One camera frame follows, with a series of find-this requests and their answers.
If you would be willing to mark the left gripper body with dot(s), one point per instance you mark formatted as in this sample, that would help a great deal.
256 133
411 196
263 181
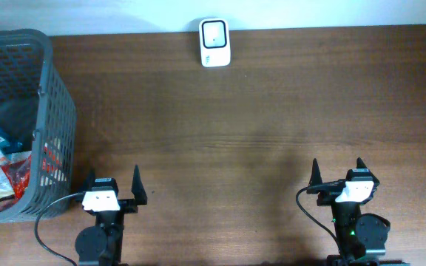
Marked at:
129 207

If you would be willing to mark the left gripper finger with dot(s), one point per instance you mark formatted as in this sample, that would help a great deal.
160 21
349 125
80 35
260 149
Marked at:
88 181
137 188

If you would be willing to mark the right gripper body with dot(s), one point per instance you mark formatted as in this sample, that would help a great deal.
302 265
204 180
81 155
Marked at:
327 198

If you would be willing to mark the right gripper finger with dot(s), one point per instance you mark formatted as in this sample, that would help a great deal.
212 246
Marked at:
360 163
315 178

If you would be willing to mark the red snack bag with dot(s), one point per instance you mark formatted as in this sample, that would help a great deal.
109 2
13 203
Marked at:
17 170

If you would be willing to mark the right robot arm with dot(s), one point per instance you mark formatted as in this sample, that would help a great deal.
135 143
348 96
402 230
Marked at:
360 237

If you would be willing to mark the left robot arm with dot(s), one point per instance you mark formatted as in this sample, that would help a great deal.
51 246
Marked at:
101 244

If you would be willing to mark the white barcode scanner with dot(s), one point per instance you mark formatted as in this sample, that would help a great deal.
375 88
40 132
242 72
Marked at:
215 44

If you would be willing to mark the grey plastic mesh basket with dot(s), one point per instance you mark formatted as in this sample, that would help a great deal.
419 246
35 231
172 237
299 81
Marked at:
38 111

